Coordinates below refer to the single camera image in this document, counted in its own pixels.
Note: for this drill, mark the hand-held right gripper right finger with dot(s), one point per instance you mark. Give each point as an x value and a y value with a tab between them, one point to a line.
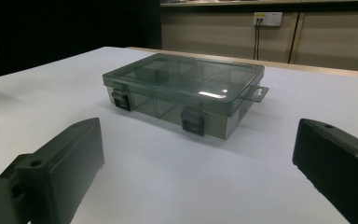
338	161

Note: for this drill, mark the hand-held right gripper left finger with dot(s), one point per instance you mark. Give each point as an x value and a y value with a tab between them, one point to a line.
65	161

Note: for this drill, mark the transparent grey compartment storage box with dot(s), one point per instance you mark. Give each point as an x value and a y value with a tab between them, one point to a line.
186	93

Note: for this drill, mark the white wall socket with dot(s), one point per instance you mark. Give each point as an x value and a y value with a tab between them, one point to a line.
268	18

